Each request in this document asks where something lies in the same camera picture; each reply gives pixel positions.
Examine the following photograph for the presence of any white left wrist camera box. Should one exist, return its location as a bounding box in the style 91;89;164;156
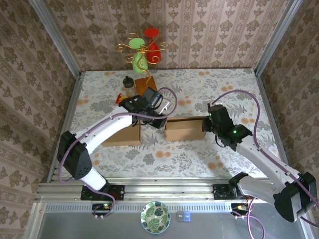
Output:
159;99;172;113

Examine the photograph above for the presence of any grey metal shelf plate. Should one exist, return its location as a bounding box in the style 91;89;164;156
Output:
32;202;314;239

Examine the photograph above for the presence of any wooden base gold wire rack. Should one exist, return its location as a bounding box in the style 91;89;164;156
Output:
117;32;170;98

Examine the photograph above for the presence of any red yellow snack packet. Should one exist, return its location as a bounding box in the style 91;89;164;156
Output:
115;93;128;105

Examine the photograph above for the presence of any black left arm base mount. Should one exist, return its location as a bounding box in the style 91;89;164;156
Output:
80;184;125;201

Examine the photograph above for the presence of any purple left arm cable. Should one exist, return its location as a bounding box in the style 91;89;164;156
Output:
57;87;179;211

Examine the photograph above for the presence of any long aluminium base rail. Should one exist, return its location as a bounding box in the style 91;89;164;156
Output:
34;177;310;203

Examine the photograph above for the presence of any slotted metal cable duct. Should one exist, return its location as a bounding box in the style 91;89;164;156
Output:
44;203;234;212

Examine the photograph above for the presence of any brown cardboard box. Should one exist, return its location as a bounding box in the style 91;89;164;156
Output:
101;121;142;147
164;116;208;142

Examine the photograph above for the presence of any aluminium table side rail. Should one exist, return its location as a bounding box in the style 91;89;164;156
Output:
46;71;83;184
254;69;294;181

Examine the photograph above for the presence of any floral printed table cover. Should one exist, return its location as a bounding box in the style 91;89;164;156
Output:
57;69;286;178

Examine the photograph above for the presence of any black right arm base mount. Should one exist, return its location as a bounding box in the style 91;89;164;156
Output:
213;183;259;200

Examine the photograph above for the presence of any leaf pattern bowl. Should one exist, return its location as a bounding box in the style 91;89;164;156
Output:
140;201;171;234

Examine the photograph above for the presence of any red plastic goblet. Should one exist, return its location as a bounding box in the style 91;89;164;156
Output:
144;27;161;63

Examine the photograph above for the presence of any aluminium frame post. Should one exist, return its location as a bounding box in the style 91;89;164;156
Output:
28;0;82;78
254;0;304;75

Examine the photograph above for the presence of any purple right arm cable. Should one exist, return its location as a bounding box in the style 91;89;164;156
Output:
213;90;319;239

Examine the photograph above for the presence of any green plastic goblet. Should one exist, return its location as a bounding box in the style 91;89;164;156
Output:
128;37;148;74

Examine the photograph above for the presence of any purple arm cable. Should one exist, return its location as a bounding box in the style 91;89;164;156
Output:
57;87;179;211
213;90;319;239

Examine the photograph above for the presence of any glass jar with black lid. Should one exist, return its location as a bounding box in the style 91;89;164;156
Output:
122;75;137;97

